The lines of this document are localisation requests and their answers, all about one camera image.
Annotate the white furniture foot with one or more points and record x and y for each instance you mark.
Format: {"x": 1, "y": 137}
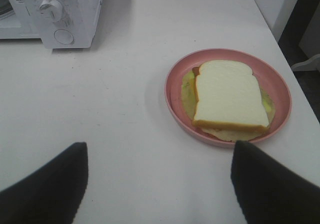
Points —
{"x": 312, "y": 64}

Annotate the white timer knob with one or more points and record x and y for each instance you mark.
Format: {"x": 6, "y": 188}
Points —
{"x": 51, "y": 10}

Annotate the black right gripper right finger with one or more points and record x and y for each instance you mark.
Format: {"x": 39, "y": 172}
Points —
{"x": 270, "y": 193}

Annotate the round door release button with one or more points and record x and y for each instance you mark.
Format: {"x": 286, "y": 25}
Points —
{"x": 63, "y": 36}

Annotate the pink round plate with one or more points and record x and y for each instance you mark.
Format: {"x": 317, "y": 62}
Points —
{"x": 269, "y": 80}

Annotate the sandwich with lettuce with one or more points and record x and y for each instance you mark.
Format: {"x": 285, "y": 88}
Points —
{"x": 224, "y": 99}

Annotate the white microwave oven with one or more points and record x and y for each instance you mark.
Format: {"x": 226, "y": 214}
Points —
{"x": 21, "y": 19}

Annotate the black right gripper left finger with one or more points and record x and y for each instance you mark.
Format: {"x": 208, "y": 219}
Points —
{"x": 50, "y": 195}

